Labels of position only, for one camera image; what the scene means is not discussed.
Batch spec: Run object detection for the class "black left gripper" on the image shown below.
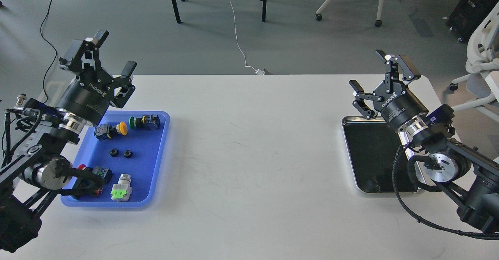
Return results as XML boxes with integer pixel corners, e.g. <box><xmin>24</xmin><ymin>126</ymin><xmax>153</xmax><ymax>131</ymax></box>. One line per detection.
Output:
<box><xmin>56</xmin><ymin>30</ymin><xmax>137</xmax><ymax>126</ymax></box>

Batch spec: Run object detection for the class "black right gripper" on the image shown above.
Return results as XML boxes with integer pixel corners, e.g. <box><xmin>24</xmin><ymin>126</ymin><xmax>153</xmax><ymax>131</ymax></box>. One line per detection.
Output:
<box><xmin>349</xmin><ymin>50</ymin><xmax>429</xmax><ymax>132</ymax></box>

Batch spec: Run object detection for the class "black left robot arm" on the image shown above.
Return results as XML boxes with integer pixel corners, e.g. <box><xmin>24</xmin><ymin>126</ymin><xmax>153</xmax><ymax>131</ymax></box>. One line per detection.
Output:
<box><xmin>0</xmin><ymin>30</ymin><xmax>136</xmax><ymax>253</ymax></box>

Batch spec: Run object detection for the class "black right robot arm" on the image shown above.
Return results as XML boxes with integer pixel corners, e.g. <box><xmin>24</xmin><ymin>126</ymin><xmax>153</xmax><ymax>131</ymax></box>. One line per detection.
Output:
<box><xmin>349</xmin><ymin>49</ymin><xmax>499</xmax><ymax>240</ymax></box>

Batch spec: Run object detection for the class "silver metal tray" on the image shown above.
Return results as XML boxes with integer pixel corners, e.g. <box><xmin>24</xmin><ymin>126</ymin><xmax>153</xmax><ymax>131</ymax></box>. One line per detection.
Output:
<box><xmin>342</xmin><ymin>116</ymin><xmax>402</xmax><ymax>194</ymax></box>

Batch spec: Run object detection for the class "blue plastic tray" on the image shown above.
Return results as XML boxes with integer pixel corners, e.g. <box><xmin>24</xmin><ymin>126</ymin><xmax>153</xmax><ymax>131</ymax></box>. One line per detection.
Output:
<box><xmin>61</xmin><ymin>111</ymin><xmax>170</xmax><ymax>208</ymax></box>

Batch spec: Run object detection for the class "red emergency stop button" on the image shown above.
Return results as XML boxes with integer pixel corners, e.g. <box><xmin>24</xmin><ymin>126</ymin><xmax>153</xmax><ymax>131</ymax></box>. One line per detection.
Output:
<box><xmin>77</xmin><ymin>164</ymin><xmax>113</xmax><ymax>184</ymax></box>

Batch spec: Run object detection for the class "white office chair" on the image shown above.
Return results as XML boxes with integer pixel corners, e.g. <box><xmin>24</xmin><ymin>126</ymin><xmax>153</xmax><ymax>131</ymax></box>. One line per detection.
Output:
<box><xmin>449</xmin><ymin>4</ymin><xmax>499</xmax><ymax>121</ymax></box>

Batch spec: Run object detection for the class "black red push button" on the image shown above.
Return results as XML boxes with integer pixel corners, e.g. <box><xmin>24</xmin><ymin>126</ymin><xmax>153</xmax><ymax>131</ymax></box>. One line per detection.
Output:
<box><xmin>70</xmin><ymin>177</ymin><xmax>104</xmax><ymax>200</ymax></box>

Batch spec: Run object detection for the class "black equipment case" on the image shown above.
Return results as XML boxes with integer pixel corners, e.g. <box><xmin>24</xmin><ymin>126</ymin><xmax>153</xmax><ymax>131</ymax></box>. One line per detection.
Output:
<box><xmin>446</xmin><ymin>0</ymin><xmax>498</xmax><ymax>42</ymax></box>

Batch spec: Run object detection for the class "black floor cable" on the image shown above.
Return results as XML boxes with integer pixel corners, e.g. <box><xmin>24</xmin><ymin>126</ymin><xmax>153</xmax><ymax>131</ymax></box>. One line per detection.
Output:
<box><xmin>33</xmin><ymin>0</ymin><xmax>90</xmax><ymax>97</ymax></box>

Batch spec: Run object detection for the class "yellow push button switch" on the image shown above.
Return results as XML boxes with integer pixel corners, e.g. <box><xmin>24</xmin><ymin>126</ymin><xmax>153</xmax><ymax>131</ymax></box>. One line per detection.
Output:
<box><xmin>94</xmin><ymin>122</ymin><xmax>128</xmax><ymax>140</ymax></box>

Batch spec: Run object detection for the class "green push button switch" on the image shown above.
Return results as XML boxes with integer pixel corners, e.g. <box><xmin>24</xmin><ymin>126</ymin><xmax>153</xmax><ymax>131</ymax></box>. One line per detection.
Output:
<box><xmin>128</xmin><ymin>114</ymin><xmax>161</xmax><ymax>130</ymax></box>

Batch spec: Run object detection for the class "green silver indicator switch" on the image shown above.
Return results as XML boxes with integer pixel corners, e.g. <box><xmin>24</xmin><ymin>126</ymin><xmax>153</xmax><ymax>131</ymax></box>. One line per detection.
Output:
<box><xmin>111</xmin><ymin>173</ymin><xmax>133</xmax><ymax>202</ymax></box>

